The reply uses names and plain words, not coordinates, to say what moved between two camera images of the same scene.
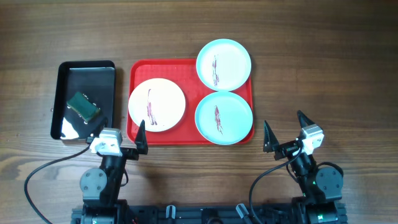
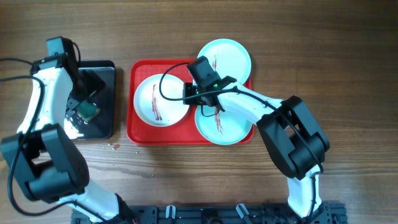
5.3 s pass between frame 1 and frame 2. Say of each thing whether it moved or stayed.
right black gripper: moved
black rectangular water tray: stayed
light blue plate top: stayed
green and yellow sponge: stayed
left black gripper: moved
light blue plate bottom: stayed
